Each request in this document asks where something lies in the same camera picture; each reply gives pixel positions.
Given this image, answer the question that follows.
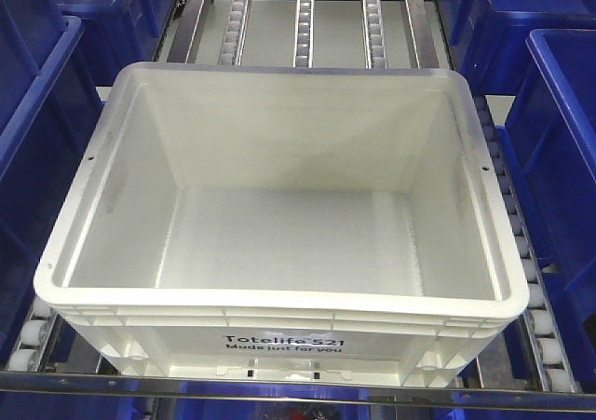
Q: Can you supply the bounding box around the white plastic tote bin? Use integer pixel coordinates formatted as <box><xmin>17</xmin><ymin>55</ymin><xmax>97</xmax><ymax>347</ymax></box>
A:
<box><xmin>34</xmin><ymin>62</ymin><xmax>529</xmax><ymax>387</ymax></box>

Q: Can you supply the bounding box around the blue bin left far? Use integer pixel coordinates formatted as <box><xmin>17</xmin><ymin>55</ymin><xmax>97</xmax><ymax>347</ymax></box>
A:
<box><xmin>57</xmin><ymin>0</ymin><xmax>174</xmax><ymax>87</ymax></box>

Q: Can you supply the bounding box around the blue bin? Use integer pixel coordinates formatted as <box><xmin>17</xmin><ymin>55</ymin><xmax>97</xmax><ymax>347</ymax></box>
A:
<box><xmin>438</xmin><ymin>0</ymin><xmax>595</xmax><ymax>95</ymax></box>
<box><xmin>1</xmin><ymin>6</ymin><xmax>102</xmax><ymax>360</ymax></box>
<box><xmin>57</xmin><ymin>0</ymin><xmax>174</xmax><ymax>87</ymax></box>
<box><xmin>501</xmin><ymin>29</ymin><xmax>595</xmax><ymax>392</ymax></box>

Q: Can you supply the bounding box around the blue bin right near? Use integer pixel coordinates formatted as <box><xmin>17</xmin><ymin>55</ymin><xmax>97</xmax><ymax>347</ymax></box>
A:
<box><xmin>501</xmin><ymin>29</ymin><xmax>595</xmax><ymax>392</ymax></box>

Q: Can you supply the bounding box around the blue bin right far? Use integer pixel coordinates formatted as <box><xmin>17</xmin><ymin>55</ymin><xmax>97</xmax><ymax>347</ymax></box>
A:
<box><xmin>438</xmin><ymin>0</ymin><xmax>595</xmax><ymax>95</ymax></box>

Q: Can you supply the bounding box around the blue bin left near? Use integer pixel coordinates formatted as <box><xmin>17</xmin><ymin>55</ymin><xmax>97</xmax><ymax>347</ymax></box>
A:
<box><xmin>1</xmin><ymin>6</ymin><xmax>102</xmax><ymax>360</ymax></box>

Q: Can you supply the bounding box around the metal shelf front bar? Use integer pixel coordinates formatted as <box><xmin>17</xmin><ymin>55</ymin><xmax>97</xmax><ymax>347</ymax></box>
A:
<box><xmin>1</xmin><ymin>371</ymin><xmax>595</xmax><ymax>413</ymax></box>

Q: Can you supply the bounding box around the side roller track left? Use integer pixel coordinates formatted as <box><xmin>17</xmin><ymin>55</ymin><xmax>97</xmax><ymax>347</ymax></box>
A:
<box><xmin>6</xmin><ymin>296</ymin><xmax>57</xmax><ymax>373</ymax></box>

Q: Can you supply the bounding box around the side roller track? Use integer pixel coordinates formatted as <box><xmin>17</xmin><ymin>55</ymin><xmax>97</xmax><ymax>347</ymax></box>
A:
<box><xmin>474</xmin><ymin>95</ymin><xmax>582</xmax><ymax>393</ymax></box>
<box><xmin>6</xmin><ymin>296</ymin><xmax>57</xmax><ymax>373</ymax></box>

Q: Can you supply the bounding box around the side roller track right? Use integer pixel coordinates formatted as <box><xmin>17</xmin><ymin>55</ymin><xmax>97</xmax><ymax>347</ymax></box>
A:
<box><xmin>474</xmin><ymin>95</ymin><xmax>582</xmax><ymax>393</ymax></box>

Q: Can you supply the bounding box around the left roller track rail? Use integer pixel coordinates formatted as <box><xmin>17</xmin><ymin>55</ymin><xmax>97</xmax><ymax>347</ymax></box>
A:
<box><xmin>218</xmin><ymin>0</ymin><xmax>251</xmax><ymax>66</ymax></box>

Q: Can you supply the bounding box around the roller track rail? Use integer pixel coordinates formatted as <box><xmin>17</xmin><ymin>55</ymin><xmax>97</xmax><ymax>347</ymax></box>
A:
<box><xmin>218</xmin><ymin>0</ymin><xmax>251</xmax><ymax>66</ymax></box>
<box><xmin>292</xmin><ymin>0</ymin><xmax>315</xmax><ymax>68</ymax></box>
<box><xmin>360</xmin><ymin>0</ymin><xmax>388</xmax><ymax>69</ymax></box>

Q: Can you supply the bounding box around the middle roller track rail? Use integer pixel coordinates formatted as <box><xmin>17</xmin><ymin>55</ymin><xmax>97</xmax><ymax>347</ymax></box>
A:
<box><xmin>292</xmin><ymin>0</ymin><xmax>315</xmax><ymax>68</ymax></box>

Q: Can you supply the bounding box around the right roller track rail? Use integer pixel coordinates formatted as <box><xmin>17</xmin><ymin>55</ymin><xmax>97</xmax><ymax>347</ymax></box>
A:
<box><xmin>360</xmin><ymin>0</ymin><xmax>388</xmax><ymax>69</ymax></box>

